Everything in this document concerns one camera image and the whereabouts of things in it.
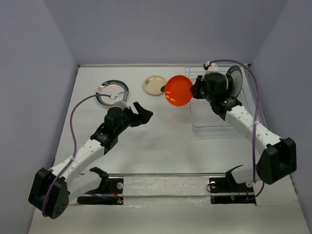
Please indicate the cream plate with small motifs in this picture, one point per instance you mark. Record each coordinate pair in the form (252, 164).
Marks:
(227, 82)

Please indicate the white wire dish rack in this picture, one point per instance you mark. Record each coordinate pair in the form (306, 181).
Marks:
(203, 120)

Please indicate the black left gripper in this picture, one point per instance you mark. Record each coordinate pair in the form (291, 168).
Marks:
(142, 118)

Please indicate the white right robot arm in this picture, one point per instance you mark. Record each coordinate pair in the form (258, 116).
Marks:
(273, 157)

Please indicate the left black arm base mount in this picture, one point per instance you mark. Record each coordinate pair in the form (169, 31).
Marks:
(109, 192)

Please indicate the white plate green lettered rim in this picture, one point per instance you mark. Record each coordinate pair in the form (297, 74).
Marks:
(235, 78)

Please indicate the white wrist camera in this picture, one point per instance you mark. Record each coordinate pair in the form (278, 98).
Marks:
(210, 67)
(119, 100)

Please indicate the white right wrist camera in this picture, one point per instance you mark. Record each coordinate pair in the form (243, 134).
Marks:
(210, 67)

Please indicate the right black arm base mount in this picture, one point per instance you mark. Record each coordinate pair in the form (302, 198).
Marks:
(224, 191)

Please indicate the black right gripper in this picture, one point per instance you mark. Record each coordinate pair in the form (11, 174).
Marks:
(195, 88)

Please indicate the orange plate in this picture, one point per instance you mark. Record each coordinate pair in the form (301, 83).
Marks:
(177, 90)

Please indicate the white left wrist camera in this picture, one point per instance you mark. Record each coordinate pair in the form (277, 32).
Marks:
(119, 100)

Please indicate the large green red rimmed plate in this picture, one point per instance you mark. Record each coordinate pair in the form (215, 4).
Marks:
(108, 88)

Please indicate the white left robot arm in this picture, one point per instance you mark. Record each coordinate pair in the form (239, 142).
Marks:
(50, 189)

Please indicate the cream plate with black patch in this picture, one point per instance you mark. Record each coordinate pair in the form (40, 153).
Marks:
(154, 85)

